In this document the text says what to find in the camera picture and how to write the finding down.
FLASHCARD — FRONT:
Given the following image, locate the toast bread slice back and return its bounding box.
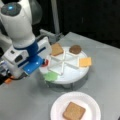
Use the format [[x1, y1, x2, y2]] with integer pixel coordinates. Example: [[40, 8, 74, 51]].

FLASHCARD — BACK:
[[51, 43, 64, 56]]

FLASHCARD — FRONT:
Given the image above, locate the white divided round tray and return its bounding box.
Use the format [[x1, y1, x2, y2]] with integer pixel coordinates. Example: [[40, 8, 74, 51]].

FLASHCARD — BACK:
[[39, 47, 89, 85]]

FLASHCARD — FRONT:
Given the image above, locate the white paper plate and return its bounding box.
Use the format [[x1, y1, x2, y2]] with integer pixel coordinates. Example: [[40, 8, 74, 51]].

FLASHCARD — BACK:
[[50, 92, 101, 120]]

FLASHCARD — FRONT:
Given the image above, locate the orange small block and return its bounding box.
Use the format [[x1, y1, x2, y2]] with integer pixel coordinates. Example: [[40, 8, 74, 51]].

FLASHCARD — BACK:
[[4, 77, 12, 84]]

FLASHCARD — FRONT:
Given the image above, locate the green lettuce piece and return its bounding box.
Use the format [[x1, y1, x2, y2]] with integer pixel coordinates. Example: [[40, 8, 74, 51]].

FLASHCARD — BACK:
[[44, 72, 58, 81]]

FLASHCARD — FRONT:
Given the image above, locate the white and blue gripper body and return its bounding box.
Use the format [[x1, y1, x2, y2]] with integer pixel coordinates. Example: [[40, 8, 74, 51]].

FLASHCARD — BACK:
[[3, 37, 52, 78]]

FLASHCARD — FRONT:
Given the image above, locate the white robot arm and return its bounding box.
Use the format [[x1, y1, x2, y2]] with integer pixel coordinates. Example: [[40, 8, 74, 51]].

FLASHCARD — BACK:
[[0, 0, 52, 78]]

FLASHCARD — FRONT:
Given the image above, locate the toast bread slice front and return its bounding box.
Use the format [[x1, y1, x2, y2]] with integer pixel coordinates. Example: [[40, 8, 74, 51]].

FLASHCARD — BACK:
[[63, 102, 86, 120]]

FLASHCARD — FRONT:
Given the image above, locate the brown round meat patty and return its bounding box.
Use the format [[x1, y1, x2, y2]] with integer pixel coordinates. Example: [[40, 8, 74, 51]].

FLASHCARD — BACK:
[[69, 45, 81, 54]]

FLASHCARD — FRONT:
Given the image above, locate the yellow cheese slice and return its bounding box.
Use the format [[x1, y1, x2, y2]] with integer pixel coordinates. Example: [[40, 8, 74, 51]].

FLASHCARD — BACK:
[[79, 57, 92, 67]]

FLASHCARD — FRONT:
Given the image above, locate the toast bread slice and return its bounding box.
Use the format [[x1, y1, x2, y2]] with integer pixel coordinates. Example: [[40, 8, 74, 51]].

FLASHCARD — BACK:
[[63, 102, 86, 120], [51, 43, 64, 56]]

